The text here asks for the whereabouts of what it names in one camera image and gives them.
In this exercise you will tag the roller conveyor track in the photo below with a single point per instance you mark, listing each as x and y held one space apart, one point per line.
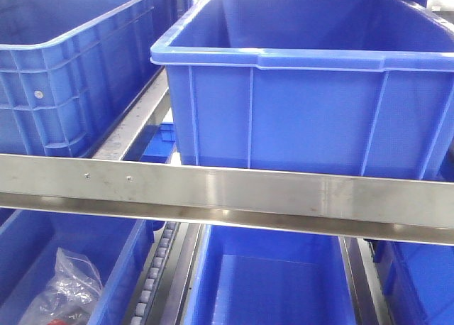
149 280

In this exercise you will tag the blue crate centre left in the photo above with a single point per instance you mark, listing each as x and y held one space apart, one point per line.
258 276

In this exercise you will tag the upper large blue crate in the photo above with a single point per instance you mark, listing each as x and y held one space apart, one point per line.
346 87

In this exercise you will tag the blue crate far left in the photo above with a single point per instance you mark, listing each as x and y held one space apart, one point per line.
118 247

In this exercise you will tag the upper left blue crate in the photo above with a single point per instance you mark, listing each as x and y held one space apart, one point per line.
69 70

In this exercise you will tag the clear plastic bag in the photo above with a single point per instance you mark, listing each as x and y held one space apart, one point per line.
70 296

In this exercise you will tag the blue crate centre right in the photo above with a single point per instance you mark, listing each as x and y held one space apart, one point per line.
416 280

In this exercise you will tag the upper steel side rail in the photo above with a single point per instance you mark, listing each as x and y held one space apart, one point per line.
138 125

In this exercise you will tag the steel divider rail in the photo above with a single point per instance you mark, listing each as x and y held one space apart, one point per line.
175 281

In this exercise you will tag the upper steel shelf rail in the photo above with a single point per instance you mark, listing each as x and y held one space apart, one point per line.
362 207

